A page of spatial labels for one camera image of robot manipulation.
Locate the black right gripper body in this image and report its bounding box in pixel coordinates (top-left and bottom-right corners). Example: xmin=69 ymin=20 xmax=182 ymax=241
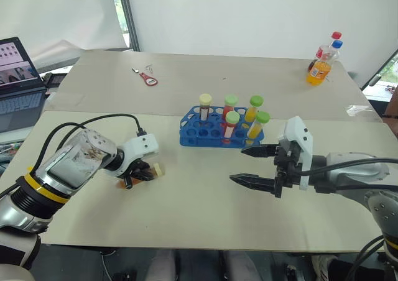
xmin=272 ymin=144 xmax=304 ymax=200

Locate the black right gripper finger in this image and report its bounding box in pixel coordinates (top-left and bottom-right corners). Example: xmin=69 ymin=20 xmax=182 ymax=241
xmin=241 ymin=144 xmax=279 ymax=160
xmin=229 ymin=172 xmax=277 ymax=196

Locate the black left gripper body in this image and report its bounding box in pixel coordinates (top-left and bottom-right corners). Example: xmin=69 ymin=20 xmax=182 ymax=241
xmin=123 ymin=158 xmax=146 ymax=190

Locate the brown test tube cream cap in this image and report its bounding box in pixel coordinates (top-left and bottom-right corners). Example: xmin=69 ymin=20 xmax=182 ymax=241
xmin=117 ymin=162 xmax=166 ymax=190

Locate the yellow test tube green cap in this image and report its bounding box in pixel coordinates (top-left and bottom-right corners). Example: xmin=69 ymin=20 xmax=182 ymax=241
xmin=246 ymin=111 xmax=271 ymax=145
xmin=244 ymin=94 xmax=265 ymax=124

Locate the red test tube green cap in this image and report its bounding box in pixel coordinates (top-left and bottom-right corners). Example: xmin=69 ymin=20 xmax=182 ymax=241
xmin=222 ymin=94 xmax=239 ymax=121
xmin=222 ymin=110 xmax=241 ymax=144

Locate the blue test tube rack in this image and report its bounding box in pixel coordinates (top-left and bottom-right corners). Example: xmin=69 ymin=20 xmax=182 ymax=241
xmin=178 ymin=105 xmax=266 ymax=147

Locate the dark red tube yellow cap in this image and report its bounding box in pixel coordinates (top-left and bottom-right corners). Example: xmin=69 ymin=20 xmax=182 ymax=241
xmin=198 ymin=93 xmax=213 ymax=122

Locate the red bottle opener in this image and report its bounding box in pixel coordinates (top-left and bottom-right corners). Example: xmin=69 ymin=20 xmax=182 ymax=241
xmin=139 ymin=71 xmax=159 ymax=87

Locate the orange soda bottle blue cap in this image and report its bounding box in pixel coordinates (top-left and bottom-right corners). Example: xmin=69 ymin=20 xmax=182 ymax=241
xmin=305 ymin=39 xmax=344 ymax=87

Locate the cola bottle red cap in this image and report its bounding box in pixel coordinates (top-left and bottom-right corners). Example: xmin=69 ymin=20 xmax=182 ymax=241
xmin=307 ymin=30 xmax=343 ymax=72

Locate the small black device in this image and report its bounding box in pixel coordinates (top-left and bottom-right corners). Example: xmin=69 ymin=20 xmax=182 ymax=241
xmin=42 ymin=72 xmax=68 ymax=90

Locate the open grey laptop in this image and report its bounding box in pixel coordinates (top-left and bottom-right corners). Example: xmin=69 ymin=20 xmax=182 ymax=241
xmin=0 ymin=36 xmax=48 ymax=133

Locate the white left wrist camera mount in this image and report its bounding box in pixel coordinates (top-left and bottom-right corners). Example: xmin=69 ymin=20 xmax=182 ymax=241
xmin=119 ymin=132 xmax=160 ymax=177

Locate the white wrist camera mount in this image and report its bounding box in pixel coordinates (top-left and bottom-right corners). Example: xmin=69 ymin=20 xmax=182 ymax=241
xmin=277 ymin=116 xmax=313 ymax=191
xmin=119 ymin=132 xmax=160 ymax=177

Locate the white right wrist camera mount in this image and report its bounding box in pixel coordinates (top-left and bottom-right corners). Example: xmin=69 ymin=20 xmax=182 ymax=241
xmin=277 ymin=116 xmax=313 ymax=191

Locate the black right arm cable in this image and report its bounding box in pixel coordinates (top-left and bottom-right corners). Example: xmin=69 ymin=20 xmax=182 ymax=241
xmin=297 ymin=157 xmax=398 ymax=177

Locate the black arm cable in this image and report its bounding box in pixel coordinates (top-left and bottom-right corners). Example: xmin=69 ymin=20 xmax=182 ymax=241
xmin=297 ymin=157 xmax=398 ymax=177
xmin=30 ymin=113 xmax=148 ymax=173

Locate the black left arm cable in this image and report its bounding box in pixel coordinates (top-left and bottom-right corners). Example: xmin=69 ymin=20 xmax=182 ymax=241
xmin=30 ymin=113 xmax=148 ymax=173

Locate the black robot body cable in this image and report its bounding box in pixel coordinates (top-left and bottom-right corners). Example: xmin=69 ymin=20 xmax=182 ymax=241
xmin=344 ymin=234 xmax=387 ymax=281

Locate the dark window frame post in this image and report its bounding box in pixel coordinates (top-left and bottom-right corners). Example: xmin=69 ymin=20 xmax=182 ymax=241
xmin=118 ymin=0 xmax=141 ymax=52

